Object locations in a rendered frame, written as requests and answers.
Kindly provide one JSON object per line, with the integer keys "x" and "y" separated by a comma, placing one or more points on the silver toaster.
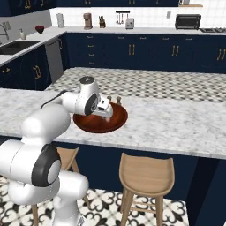
{"x": 129, "y": 24}

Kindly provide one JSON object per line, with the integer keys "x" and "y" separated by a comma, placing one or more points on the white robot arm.
{"x": 44, "y": 123}

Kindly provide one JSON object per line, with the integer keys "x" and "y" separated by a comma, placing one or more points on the wooden knife block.
{"x": 102, "y": 23}

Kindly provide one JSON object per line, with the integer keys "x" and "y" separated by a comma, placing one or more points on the white paper towel roll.
{"x": 60, "y": 20}

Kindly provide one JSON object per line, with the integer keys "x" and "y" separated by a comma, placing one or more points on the white soap dispenser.
{"x": 22, "y": 35}

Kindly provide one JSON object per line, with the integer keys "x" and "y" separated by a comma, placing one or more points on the wooden salt shaker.
{"x": 109, "y": 98}

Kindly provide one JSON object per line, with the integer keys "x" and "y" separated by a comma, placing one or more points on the dark blue island cabinet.
{"x": 176, "y": 176}

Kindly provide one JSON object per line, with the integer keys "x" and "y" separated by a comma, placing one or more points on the brown coffee machine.
{"x": 87, "y": 22}

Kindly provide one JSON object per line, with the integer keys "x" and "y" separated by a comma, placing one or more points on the grey dishwasher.
{"x": 54, "y": 60}

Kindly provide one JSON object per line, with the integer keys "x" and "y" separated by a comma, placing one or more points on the dark blue sink cupboards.
{"x": 23, "y": 72}

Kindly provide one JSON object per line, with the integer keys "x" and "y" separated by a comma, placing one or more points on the round brown wooden bowl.
{"x": 97, "y": 125}

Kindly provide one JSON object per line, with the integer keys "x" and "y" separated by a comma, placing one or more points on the light wooden bar stool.
{"x": 146, "y": 175}
{"x": 68, "y": 159}

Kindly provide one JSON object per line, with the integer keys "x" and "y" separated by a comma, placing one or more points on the rail with hanging tools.
{"x": 122, "y": 14}

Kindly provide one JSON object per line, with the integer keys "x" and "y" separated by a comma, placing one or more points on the grey wall socket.
{"x": 168, "y": 14}
{"x": 6, "y": 26}

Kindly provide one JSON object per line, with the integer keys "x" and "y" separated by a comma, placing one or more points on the black hob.
{"x": 213, "y": 30}

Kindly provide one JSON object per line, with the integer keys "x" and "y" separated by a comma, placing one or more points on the wooden wall shelf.
{"x": 190, "y": 5}

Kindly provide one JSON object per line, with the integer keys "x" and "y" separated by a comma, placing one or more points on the black toaster oven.
{"x": 188, "y": 21}

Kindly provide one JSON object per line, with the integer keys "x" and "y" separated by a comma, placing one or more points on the dark blue lower cupboards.
{"x": 153, "y": 51}

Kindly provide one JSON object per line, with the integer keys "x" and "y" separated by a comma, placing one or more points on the dark red bowl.
{"x": 39, "y": 29}

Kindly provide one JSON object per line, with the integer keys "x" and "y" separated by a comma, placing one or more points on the dark blue upper cupboards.
{"x": 26, "y": 6}

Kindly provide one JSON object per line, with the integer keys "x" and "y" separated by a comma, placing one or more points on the silver tap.
{"x": 4, "y": 31}

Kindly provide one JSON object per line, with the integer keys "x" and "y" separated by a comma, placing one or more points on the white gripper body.
{"x": 107, "y": 111}

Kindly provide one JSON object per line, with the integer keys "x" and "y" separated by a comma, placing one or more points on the wooden pepper shaker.
{"x": 118, "y": 100}

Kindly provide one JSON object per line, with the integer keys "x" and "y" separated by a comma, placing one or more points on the dark sink basin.
{"x": 16, "y": 47}

